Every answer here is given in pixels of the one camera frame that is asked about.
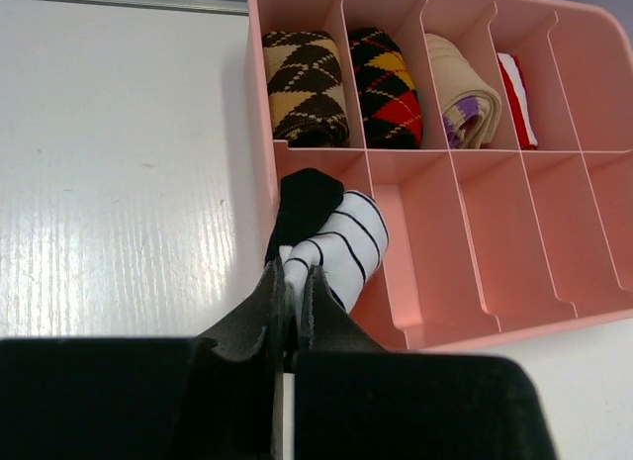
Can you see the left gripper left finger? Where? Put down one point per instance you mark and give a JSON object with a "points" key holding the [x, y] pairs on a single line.
{"points": [[204, 397]]}

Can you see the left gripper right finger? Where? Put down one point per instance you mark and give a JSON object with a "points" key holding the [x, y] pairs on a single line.
{"points": [[355, 400]]}

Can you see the white black striped sock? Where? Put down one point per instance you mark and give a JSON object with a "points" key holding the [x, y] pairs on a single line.
{"points": [[321, 224]]}

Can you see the pink divided organizer tray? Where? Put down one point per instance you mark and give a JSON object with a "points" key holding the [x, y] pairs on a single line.
{"points": [[487, 245]]}

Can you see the dark argyle rolled sock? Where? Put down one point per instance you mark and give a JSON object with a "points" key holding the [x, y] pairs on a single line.
{"points": [[390, 110]]}

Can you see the brown argyle rolled sock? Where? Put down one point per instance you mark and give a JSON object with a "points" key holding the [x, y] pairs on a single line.
{"points": [[305, 89]]}

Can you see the beige rolled sock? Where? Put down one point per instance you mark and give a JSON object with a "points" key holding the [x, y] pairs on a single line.
{"points": [[470, 107]]}

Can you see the red white rolled sock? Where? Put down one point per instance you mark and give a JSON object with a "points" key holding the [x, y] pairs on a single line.
{"points": [[517, 99]]}

